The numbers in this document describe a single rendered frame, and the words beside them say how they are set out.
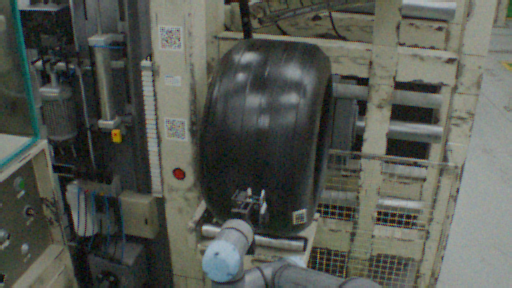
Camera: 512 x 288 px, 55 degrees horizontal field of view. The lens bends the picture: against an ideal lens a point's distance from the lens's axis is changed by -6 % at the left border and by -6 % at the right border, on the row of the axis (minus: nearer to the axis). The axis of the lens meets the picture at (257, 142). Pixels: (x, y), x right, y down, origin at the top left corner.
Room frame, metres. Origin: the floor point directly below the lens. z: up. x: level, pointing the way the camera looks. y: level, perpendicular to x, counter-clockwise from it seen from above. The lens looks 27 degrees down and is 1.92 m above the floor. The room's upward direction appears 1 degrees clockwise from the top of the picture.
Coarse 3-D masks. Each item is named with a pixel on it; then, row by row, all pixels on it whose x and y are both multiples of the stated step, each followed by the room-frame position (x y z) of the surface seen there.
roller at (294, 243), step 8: (208, 224) 1.37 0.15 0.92; (216, 224) 1.38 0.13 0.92; (208, 232) 1.35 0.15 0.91; (216, 232) 1.35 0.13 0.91; (256, 232) 1.33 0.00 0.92; (256, 240) 1.32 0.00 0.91; (264, 240) 1.31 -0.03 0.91; (272, 240) 1.31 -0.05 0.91; (280, 240) 1.30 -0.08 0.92; (288, 240) 1.30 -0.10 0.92; (296, 240) 1.30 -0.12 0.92; (304, 240) 1.30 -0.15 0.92; (288, 248) 1.29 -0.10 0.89; (296, 248) 1.28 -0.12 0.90; (304, 248) 1.28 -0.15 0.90
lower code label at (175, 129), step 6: (168, 120) 1.46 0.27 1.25; (174, 120) 1.46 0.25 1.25; (180, 120) 1.45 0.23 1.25; (168, 126) 1.46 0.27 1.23; (174, 126) 1.46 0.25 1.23; (180, 126) 1.45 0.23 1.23; (186, 126) 1.45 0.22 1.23; (168, 132) 1.46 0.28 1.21; (174, 132) 1.46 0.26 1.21; (180, 132) 1.45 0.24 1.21; (186, 132) 1.45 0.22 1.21; (168, 138) 1.46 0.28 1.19; (174, 138) 1.46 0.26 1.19; (180, 138) 1.45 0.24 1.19; (186, 138) 1.45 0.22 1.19
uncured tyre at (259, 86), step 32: (224, 64) 1.38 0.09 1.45; (256, 64) 1.36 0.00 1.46; (288, 64) 1.35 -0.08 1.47; (320, 64) 1.39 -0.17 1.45; (224, 96) 1.28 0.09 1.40; (256, 96) 1.27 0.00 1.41; (288, 96) 1.26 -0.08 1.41; (320, 96) 1.31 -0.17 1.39; (224, 128) 1.23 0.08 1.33; (256, 128) 1.22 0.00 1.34; (288, 128) 1.20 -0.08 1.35; (320, 128) 1.68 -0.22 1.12; (224, 160) 1.20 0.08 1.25; (256, 160) 1.18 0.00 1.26; (288, 160) 1.17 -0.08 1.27; (320, 160) 1.58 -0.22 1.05; (224, 192) 1.20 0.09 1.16; (256, 192) 1.17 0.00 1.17; (288, 192) 1.16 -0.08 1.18; (320, 192) 1.47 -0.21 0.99; (288, 224) 1.19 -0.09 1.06
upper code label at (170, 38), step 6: (162, 30) 1.46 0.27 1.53; (168, 30) 1.46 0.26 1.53; (174, 30) 1.45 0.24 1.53; (180, 30) 1.45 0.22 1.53; (162, 36) 1.46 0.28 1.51; (168, 36) 1.46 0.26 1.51; (174, 36) 1.45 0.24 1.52; (180, 36) 1.45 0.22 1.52; (162, 42) 1.46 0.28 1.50; (168, 42) 1.46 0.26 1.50; (174, 42) 1.45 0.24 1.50; (180, 42) 1.45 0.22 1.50; (162, 48) 1.46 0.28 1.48; (168, 48) 1.46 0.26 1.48; (174, 48) 1.45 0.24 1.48; (180, 48) 1.45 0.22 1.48
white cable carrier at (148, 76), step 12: (144, 60) 1.51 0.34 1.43; (144, 72) 1.49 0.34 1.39; (144, 84) 1.49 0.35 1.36; (144, 96) 1.49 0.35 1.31; (156, 108) 1.53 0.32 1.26; (156, 120) 1.49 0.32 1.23; (156, 132) 1.50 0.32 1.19; (156, 144) 1.48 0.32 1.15; (156, 156) 1.49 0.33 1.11; (156, 168) 1.49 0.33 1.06; (156, 180) 1.49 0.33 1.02
